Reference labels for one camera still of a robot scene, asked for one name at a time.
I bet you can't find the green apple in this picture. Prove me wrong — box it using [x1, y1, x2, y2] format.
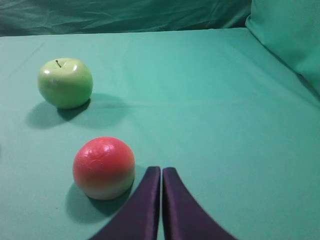
[37, 58, 93, 110]

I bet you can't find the green tablecloth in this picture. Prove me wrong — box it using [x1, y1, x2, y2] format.
[0, 28, 320, 240]

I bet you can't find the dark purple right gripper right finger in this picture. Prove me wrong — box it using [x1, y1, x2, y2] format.
[162, 167, 235, 240]

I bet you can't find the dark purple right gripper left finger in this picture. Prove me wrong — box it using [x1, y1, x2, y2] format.
[91, 166, 161, 240]

